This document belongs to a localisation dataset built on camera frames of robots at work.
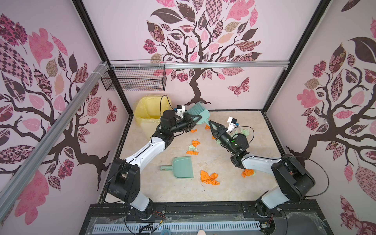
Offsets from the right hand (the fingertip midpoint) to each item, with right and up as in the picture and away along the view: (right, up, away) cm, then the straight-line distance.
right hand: (209, 121), depth 74 cm
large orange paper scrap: (-2, -34, +11) cm, 36 cm away
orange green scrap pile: (-9, -18, +22) cm, 30 cm away
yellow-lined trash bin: (-39, +7, +21) cm, 45 cm away
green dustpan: (-16, -28, +15) cm, 35 cm away
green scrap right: (+31, -8, +33) cm, 46 cm away
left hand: (-3, +1, +1) cm, 4 cm away
